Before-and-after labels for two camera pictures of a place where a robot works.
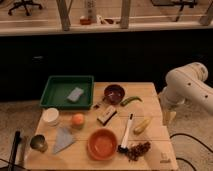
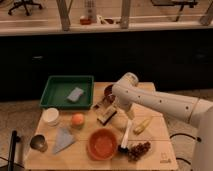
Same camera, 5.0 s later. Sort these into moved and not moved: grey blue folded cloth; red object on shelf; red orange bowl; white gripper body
Moved: white gripper body
Not moved: grey blue folded cloth; red orange bowl; red object on shelf
